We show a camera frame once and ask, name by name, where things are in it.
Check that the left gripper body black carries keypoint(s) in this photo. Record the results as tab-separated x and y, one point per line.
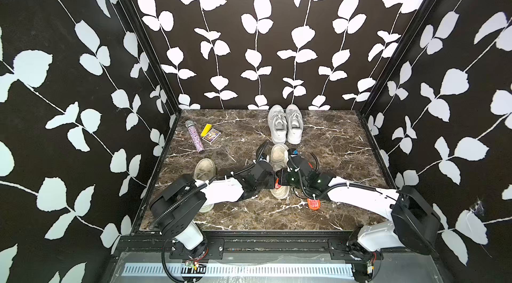
268	183

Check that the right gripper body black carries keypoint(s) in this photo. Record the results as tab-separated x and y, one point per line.
292	182

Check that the beige sneaker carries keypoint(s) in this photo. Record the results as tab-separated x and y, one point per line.
278	160
204	170

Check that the red orange insole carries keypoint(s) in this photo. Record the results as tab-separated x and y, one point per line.
314	205

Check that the white sneaker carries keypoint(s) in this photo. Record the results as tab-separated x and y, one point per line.
277	123
294	124

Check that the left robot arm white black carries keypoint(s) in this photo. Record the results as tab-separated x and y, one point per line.
175	208

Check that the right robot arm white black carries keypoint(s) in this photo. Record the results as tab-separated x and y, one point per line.
409	220

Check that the small purple card box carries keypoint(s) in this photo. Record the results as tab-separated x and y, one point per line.
212	135

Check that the yellow wedge block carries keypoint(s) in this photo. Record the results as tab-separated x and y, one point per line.
206	130

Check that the purple glitter tube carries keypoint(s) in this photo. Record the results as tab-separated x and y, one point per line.
190	125

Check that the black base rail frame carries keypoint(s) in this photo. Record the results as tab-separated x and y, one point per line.
339	245

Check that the white slotted cable duct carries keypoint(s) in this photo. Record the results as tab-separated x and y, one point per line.
342	271

